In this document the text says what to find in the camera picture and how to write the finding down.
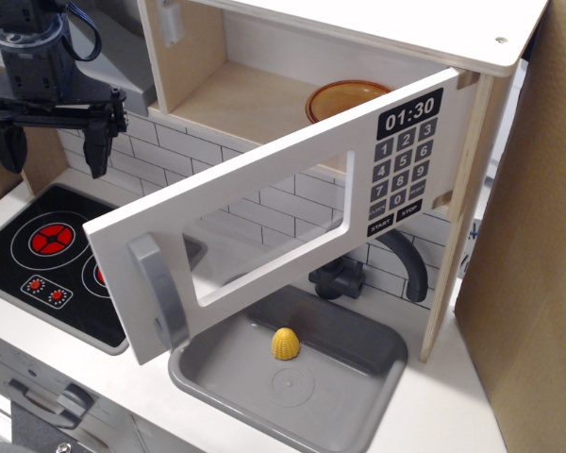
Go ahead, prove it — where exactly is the yellow toy corn piece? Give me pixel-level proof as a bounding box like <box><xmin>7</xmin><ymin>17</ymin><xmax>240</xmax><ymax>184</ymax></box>
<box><xmin>271</xmin><ymin>327</ymin><xmax>301</xmax><ymax>361</ymax></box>

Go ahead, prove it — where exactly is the dark grey toy faucet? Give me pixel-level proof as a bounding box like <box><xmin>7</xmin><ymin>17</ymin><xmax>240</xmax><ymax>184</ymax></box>
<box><xmin>308</xmin><ymin>230</ymin><xmax>429</xmax><ymax>303</ymax></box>

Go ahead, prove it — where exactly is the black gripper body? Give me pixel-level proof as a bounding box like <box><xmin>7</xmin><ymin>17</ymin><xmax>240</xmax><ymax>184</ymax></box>
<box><xmin>0</xmin><ymin>69</ymin><xmax>127</xmax><ymax>137</ymax></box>

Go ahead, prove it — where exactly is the grey oven door handle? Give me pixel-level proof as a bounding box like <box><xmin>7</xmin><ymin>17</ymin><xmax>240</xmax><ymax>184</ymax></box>
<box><xmin>5</xmin><ymin>378</ymin><xmax>94</xmax><ymax>429</ymax></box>

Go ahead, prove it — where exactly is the amber plastic bowl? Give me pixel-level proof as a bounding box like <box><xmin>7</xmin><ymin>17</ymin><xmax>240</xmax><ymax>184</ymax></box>
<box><xmin>305</xmin><ymin>79</ymin><xmax>391</xmax><ymax>124</ymax></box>

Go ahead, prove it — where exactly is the white wooden microwave cabinet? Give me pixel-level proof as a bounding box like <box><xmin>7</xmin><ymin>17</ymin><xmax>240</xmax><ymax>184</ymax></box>
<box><xmin>130</xmin><ymin>1</ymin><xmax>547</xmax><ymax>359</ymax></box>

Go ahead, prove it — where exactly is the white toy microwave door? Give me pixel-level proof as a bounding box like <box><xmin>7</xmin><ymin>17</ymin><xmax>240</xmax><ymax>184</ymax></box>
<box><xmin>84</xmin><ymin>69</ymin><xmax>474</xmax><ymax>363</ymax></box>

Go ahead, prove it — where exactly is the grey range hood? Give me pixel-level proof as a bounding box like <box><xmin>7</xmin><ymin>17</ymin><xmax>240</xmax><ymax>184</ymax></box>
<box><xmin>0</xmin><ymin>0</ymin><xmax>158</xmax><ymax>118</ymax></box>

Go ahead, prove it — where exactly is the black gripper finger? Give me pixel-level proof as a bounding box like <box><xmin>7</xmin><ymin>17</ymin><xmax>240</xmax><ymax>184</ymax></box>
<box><xmin>82</xmin><ymin>121</ymin><xmax>113</xmax><ymax>178</ymax></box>
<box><xmin>0</xmin><ymin>123</ymin><xmax>27</xmax><ymax>174</ymax></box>

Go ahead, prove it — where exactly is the brown cardboard panel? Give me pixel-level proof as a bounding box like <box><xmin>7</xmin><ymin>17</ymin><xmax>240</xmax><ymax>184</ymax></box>
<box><xmin>455</xmin><ymin>1</ymin><xmax>566</xmax><ymax>452</ymax></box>

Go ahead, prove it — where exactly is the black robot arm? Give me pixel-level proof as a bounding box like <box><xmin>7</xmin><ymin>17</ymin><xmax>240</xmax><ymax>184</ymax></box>
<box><xmin>0</xmin><ymin>1</ymin><xmax>127</xmax><ymax>178</ymax></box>

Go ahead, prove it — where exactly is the black toy stove top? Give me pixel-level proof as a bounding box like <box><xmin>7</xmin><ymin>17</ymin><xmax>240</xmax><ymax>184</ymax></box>
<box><xmin>0</xmin><ymin>184</ymin><xmax>127</xmax><ymax>355</ymax></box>

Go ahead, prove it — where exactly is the grey plastic sink basin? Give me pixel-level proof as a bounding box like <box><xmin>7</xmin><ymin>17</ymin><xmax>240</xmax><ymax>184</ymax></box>
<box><xmin>169</xmin><ymin>286</ymin><xmax>408</xmax><ymax>452</ymax></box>

